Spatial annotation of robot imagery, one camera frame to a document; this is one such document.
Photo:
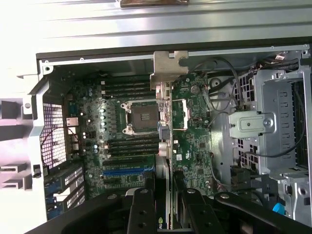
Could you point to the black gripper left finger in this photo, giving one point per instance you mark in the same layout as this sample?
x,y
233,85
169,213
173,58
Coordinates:
x,y
142,214

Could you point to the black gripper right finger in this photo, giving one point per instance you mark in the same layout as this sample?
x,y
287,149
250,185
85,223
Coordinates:
x,y
197,217

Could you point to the blue expansion slot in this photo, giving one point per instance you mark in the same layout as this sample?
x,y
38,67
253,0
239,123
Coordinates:
x,y
122,174

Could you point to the long black expansion slot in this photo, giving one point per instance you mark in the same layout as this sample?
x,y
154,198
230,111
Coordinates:
x,y
122,164

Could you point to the perforated metal slot cover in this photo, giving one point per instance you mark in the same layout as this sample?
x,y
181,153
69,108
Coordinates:
x,y
72,175
75,198

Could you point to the green Dell motherboard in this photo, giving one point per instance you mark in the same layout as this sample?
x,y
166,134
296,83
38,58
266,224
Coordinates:
x,y
195,146

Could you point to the CPU socket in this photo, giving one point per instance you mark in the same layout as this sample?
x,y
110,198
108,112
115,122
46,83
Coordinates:
x,y
141,117

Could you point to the metal socket cover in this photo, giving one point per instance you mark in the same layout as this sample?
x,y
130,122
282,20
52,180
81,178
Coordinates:
x,y
187,117

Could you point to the black rear panel latch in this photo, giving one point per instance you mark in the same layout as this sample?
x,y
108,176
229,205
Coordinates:
x,y
36,171

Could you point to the silver coin cell battery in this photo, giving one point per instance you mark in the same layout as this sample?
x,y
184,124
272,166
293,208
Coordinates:
x,y
195,89

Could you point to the metal disk bay cage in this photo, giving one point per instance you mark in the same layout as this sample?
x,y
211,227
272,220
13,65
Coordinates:
x,y
275,102

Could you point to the open grey PC case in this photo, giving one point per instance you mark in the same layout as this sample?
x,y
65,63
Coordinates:
x,y
97,67

